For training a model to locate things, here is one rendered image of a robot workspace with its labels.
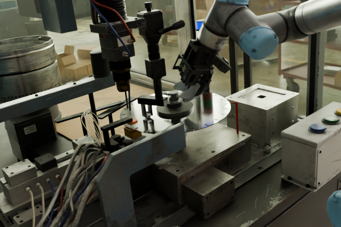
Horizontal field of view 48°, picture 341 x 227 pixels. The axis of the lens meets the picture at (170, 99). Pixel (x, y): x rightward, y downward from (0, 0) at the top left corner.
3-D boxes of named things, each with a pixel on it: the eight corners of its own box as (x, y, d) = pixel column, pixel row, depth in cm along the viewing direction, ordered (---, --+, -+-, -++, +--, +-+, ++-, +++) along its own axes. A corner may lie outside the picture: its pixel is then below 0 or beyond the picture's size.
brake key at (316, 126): (314, 128, 107) (315, 121, 107) (328, 132, 104) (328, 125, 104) (306, 133, 105) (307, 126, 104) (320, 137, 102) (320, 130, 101)
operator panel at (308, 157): (331, 143, 127) (333, 101, 122) (364, 153, 119) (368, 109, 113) (280, 178, 111) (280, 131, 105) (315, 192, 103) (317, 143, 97)
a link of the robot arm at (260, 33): (297, 29, 85) (266, 2, 91) (258, 38, 80) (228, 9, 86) (283, 55, 90) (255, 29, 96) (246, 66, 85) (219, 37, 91)
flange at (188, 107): (162, 102, 121) (162, 94, 120) (197, 102, 118) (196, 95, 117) (151, 116, 111) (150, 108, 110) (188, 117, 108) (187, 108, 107)
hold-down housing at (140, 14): (161, 73, 108) (153, 0, 101) (170, 77, 104) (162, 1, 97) (143, 78, 105) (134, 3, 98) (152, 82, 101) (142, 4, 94)
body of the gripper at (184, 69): (170, 70, 105) (186, 33, 98) (194, 68, 110) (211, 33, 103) (184, 88, 101) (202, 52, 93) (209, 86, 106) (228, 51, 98)
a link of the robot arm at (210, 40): (219, 20, 100) (237, 38, 96) (212, 34, 103) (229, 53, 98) (197, 19, 96) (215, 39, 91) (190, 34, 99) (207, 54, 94)
